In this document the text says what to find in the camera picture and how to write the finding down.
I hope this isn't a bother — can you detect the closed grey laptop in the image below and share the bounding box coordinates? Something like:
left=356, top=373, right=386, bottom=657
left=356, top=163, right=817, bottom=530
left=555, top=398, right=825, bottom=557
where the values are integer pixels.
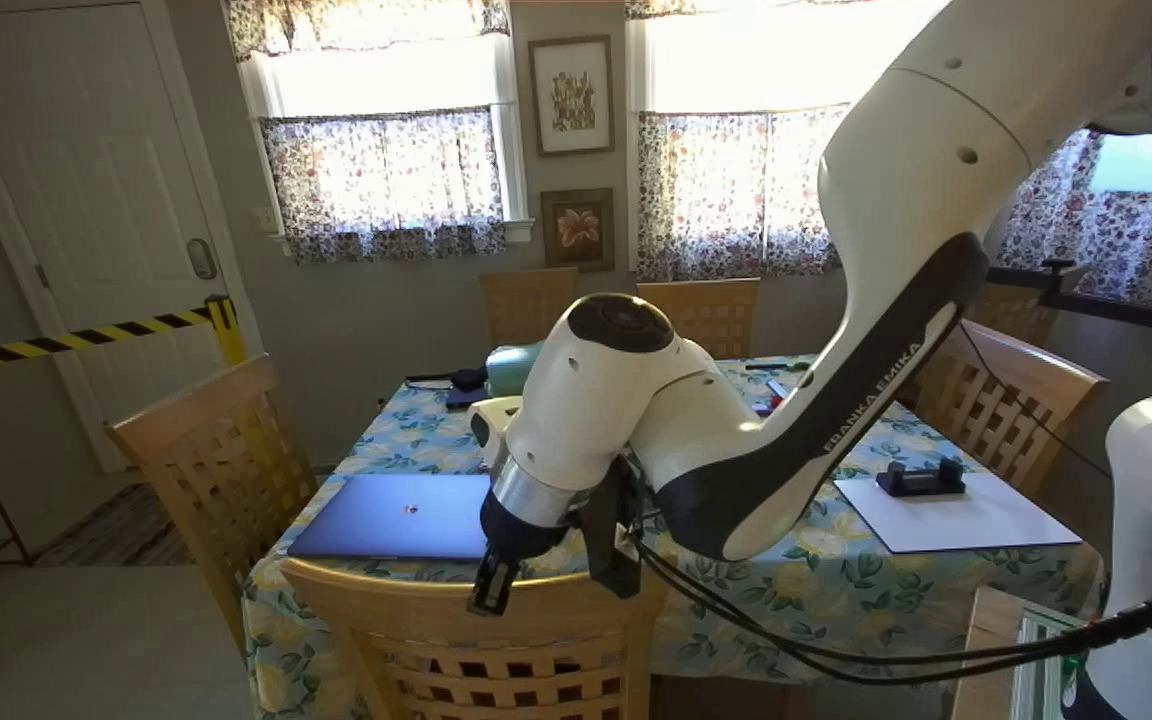
left=285, top=470, right=496, bottom=567

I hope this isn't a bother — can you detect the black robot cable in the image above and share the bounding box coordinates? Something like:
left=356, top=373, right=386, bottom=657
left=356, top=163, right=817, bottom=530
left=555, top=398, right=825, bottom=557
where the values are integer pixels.
left=619, top=526, right=1152, bottom=692

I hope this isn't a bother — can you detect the yellow black caution tape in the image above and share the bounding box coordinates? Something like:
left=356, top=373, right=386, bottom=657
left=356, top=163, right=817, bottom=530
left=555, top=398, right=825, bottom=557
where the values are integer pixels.
left=0, top=291, right=253, bottom=380

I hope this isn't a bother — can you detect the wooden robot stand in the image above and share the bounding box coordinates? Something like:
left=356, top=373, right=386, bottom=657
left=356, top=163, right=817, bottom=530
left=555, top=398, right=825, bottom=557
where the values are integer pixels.
left=950, top=585, right=1074, bottom=720

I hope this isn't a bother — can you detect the white door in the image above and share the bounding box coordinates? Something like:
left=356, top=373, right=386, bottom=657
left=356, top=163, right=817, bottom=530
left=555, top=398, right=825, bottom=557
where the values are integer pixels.
left=0, top=0, right=253, bottom=474

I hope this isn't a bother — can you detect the small black device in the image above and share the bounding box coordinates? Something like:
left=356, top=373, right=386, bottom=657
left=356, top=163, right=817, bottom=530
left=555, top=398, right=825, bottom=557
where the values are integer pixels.
left=874, top=456, right=969, bottom=502

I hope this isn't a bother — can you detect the lemon print tablecloth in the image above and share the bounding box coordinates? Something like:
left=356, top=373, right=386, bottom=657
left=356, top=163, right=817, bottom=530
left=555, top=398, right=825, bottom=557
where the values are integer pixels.
left=237, top=358, right=1113, bottom=720

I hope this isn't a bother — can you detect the metal base plate green light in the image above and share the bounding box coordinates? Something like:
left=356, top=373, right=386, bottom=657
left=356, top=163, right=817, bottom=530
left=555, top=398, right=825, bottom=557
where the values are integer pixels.
left=1009, top=605, right=1104, bottom=720

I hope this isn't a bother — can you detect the black camera clamp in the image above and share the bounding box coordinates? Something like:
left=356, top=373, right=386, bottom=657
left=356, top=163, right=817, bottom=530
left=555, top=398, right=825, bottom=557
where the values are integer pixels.
left=1031, top=258, right=1081, bottom=312

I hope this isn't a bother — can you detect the white pot with green lid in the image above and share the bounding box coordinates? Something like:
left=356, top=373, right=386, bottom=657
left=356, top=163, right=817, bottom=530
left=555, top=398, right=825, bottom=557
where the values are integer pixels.
left=483, top=342, right=548, bottom=401

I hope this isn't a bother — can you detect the striped floor rug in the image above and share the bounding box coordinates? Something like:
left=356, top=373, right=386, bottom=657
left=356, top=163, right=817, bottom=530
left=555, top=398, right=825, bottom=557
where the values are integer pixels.
left=33, top=482, right=191, bottom=571

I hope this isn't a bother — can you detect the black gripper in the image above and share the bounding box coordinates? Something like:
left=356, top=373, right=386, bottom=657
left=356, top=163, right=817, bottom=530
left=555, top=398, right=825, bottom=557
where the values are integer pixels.
left=473, top=491, right=567, bottom=620

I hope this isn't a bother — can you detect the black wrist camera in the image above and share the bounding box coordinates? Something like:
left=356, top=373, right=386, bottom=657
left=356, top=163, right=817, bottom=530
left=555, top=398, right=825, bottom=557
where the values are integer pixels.
left=581, top=456, right=650, bottom=600

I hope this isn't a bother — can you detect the framed flower picture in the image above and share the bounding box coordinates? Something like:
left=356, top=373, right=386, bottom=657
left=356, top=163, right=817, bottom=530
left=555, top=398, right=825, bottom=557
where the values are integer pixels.
left=524, top=31, right=619, bottom=159

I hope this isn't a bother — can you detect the white paper sheet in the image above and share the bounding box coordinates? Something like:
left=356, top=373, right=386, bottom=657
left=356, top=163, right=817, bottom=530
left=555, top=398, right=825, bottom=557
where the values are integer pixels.
left=834, top=456, right=1083, bottom=557

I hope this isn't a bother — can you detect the small dark framed picture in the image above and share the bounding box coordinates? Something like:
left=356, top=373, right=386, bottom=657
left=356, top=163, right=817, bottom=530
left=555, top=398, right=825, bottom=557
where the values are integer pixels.
left=535, top=183, right=619, bottom=275

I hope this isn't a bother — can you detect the floral cafe curtain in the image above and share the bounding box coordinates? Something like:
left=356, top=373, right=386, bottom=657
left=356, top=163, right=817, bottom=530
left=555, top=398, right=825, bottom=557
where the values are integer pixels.
left=255, top=107, right=511, bottom=266
left=635, top=104, right=853, bottom=279
left=987, top=130, right=1152, bottom=318

